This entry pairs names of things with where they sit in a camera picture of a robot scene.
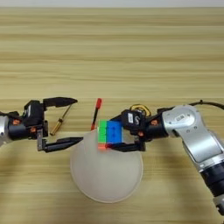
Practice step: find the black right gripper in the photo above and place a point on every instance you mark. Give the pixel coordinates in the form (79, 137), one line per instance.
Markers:
(154, 128)

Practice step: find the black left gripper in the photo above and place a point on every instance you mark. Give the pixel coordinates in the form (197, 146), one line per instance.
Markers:
(20, 129)

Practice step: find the colourful puzzle cube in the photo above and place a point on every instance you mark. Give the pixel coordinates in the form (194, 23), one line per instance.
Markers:
(112, 131)

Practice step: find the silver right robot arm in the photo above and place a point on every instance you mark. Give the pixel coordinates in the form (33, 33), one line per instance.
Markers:
(192, 131)

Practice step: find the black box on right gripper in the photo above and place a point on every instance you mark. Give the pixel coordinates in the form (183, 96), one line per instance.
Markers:
(132, 121)

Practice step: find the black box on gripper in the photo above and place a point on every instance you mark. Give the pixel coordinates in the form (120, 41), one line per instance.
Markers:
(33, 112)
(132, 121)

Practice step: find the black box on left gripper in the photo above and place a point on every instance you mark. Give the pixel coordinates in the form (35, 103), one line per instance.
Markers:
(33, 112)

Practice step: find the red and black marker pen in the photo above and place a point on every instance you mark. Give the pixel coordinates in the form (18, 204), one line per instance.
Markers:
(96, 112)

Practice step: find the white round plate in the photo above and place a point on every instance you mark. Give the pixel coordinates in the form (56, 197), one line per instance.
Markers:
(105, 175)

